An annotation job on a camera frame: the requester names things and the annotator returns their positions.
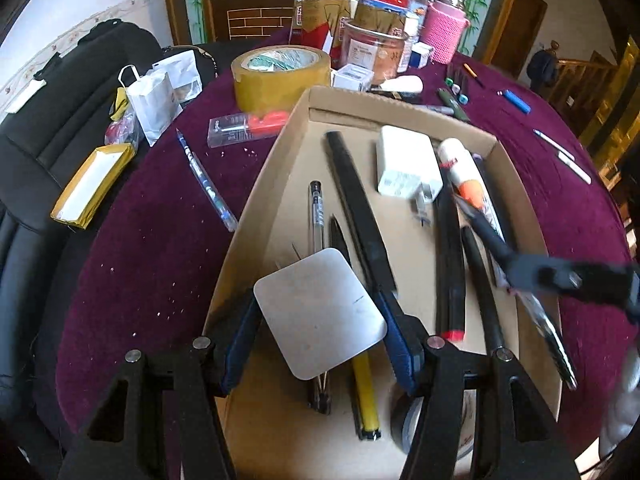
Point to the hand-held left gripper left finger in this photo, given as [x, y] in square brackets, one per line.
[240, 340]

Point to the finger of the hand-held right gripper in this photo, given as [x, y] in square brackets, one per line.
[530, 272]

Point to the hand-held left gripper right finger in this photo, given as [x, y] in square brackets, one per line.
[395, 340]

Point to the black marker with pink cap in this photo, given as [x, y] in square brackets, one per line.
[482, 290]

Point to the black fineliner with yellow body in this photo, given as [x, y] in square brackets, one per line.
[365, 390]

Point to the clear gel pen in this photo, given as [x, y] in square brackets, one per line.
[550, 345]

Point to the black marker with red cap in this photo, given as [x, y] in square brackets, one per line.
[450, 270]

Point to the white square eraser block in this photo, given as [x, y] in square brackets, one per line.
[320, 310]

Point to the black tape roll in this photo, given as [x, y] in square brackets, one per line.
[405, 425]

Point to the white glue tube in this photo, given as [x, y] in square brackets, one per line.
[460, 165]

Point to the black marker with grey cap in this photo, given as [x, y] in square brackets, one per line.
[357, 200]

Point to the shallow cardboard box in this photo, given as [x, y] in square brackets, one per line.
[280, 200]

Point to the black capped gel pen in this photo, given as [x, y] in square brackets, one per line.
[316, 210]

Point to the white charger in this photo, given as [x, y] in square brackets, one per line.
[407, 155]

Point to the white flat stick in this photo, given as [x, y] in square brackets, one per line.
[575, 167]

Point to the white pen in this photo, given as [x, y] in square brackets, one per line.
[547, 141]

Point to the blue pen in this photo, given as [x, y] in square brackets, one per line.
[205, 180]

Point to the blue lighter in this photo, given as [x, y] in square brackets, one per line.
[515, 101]

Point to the green lighter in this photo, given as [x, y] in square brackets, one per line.
[452, 105]

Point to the silver pen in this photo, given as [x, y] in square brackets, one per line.
[432, 108]

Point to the black marker with teal cap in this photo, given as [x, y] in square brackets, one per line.
[450, 76]
[464, 90]

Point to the wooden stair railing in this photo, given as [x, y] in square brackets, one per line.
[585, 85]

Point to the yellow and black pen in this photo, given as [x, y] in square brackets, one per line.
[473, 74]

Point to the clear package with red items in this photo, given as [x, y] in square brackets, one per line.
[240, 127]

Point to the yellow padded envelope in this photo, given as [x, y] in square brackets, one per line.
[92, 185]

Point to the pink plastic bag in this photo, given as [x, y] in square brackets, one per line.
[120, 130]

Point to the small blue and white box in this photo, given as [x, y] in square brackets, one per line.
[421, 55]

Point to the brown wooden door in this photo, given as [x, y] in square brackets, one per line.
[522, 25]

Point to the white paper bag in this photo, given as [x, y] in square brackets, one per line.
[152, 105]

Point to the pink knitted bottle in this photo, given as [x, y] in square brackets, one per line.
[442, 30]

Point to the brown packing tape roll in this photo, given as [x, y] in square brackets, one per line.
[280, 85]

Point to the clear jar with orange label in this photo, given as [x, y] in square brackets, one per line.
[372, 52]

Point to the white pouch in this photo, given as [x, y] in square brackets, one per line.
[182, 75]

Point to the bamboo print panel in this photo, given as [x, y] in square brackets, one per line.
[480, 5]
[195, 0]

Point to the black sofa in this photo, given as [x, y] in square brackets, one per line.
[50, 125]

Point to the clear container with red packets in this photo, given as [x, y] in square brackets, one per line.
[395, 5]

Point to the wooden display cabinet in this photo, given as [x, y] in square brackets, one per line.
[250, 20]

